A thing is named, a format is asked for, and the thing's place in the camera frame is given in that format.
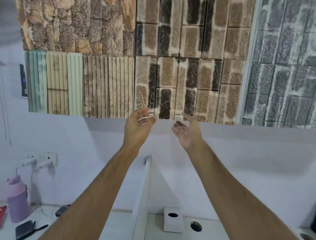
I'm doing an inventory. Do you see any person's right hand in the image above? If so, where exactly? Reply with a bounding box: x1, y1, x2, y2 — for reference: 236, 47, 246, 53
171, 112, 206, 151

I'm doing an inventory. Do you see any person's left hand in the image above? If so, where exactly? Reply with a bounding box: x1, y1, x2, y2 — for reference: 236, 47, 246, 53
123, 107, 157, 150

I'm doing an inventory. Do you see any person's left forearm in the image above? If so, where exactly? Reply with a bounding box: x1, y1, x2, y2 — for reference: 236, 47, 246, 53
37, 145, 140, 240

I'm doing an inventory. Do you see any person's right forearm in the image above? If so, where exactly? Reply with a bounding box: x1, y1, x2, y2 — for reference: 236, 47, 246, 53
185, 143, 300, 240

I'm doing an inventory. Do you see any white desk divider panel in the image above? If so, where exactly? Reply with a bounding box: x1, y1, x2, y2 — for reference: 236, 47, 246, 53
132, 155, 188, 240

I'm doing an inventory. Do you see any white tissue box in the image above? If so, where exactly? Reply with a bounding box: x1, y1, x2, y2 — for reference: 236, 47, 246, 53
163, 207, 184, 233

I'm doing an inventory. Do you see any white charger plug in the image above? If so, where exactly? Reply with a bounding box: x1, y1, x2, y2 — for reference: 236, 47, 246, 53
21, 158, 38, 167
37, 160, 54, 170

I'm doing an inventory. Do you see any black phone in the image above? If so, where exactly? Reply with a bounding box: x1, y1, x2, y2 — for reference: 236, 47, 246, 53
55, 204, 71, 218

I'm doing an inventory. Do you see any purple water bottle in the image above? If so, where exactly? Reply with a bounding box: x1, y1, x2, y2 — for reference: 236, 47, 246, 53
6, 175, 32, 223

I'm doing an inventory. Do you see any black hairbrush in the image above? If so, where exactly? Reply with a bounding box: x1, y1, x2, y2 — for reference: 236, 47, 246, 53
15, 220, 49, 240

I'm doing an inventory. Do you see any red object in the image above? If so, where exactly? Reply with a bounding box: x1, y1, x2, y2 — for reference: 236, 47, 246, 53
0, 205, 8, 228

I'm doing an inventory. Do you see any brown brick wall panel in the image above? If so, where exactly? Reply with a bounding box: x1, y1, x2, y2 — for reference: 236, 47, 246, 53
135, 0, 256, 60
134, 56, 245, 125

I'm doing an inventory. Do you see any brown slat wall panel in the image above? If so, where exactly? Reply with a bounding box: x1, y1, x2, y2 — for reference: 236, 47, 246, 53
82, 55, 135, 119

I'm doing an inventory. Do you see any green cream slat wall panel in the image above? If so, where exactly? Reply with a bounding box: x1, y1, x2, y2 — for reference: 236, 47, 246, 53
24, 50, 83, 116

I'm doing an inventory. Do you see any white wall socket plate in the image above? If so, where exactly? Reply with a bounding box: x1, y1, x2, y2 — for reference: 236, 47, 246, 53
28, 152, 59, 167

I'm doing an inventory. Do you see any grey brick wall panel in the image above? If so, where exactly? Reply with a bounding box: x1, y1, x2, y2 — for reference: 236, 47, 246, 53
241, 0, 316, 129

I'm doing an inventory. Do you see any rough brown stone wall panel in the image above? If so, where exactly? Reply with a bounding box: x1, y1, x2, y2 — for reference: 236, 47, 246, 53
16, 0, 137, 56

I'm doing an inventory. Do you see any blue wall poster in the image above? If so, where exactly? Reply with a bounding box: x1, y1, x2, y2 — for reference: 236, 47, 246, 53
19, 64, 28, 99

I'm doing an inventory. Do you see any thin hanging cord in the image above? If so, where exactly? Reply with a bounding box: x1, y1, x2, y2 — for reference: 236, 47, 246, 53
0, 70, 12, 146

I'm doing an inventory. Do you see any white charger cable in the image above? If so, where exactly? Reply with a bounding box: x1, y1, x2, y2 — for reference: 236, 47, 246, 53
31, 168, 57, 218

